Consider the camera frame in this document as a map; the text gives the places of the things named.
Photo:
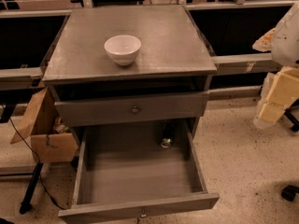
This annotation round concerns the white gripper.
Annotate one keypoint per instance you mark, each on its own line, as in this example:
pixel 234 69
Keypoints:
pixel 287 44

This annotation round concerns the green can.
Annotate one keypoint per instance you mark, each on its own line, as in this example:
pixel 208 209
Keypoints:
pixel 168 135

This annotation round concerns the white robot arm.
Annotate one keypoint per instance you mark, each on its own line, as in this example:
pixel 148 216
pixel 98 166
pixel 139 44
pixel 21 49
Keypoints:
pixel 285 42

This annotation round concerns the grey wooden drawer cabinet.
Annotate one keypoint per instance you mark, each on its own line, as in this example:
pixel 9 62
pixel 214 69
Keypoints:
pixel 173 57

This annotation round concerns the open grey middle drawer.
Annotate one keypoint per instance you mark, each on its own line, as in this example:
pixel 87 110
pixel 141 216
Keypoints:
pixel 123 172

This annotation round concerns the grey top drawer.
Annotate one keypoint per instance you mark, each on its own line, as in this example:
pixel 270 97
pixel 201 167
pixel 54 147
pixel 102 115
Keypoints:
pixel 132 108

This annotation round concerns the black stand base right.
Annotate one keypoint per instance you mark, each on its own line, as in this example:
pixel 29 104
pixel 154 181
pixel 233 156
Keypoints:
pixel 288 114

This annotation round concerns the black caster wheel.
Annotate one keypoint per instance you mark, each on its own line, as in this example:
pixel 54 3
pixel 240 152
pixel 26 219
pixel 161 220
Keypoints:
pixel 289 193

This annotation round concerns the white ceramic bowl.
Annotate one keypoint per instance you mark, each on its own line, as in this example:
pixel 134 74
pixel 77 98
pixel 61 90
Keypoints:
pixel 122 49

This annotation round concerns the brown cardboard box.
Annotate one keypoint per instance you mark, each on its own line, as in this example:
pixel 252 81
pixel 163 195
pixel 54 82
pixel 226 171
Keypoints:
pixel 38 123

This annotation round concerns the black stand leg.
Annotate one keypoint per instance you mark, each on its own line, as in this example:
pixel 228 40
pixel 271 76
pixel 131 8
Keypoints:
pixel 26 202

